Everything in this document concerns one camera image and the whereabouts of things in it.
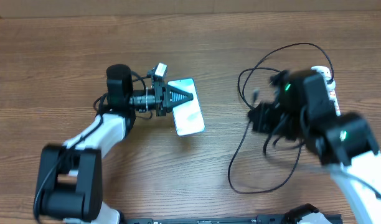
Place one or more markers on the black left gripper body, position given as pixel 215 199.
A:
pixel 159 88

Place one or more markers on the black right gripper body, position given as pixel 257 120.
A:
pixel 278 121

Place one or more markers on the Samsung Galaxy smartphone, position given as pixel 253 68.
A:
pixel 187 116

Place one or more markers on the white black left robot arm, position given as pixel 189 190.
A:
pixel 69 183

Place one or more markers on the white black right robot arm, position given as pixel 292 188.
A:
pixel 344 143

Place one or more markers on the white charger plug adapter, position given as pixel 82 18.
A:
pixel 330 84

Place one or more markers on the white power strip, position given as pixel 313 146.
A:
pixel 326 73

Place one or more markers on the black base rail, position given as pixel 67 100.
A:
pixel 304 214

